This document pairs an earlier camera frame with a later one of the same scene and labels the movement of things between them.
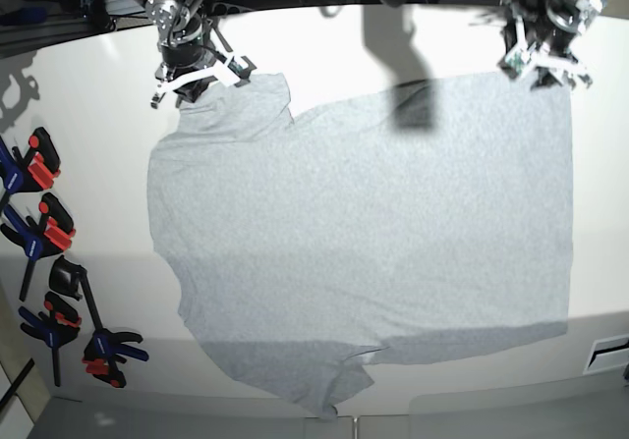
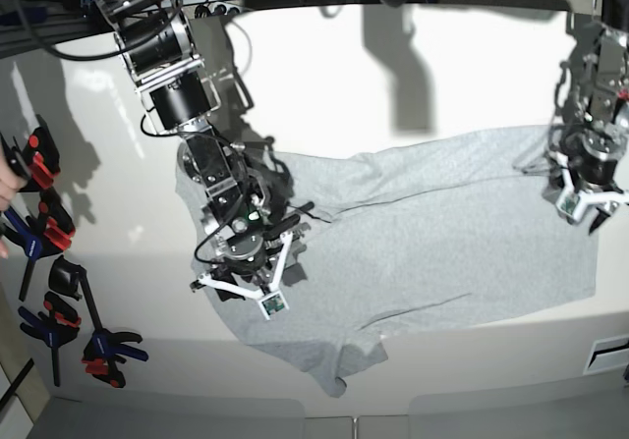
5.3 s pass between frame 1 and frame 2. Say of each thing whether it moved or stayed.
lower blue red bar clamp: stayed
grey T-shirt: moved
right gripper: moved
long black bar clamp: stayed
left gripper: moved
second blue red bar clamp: stayed
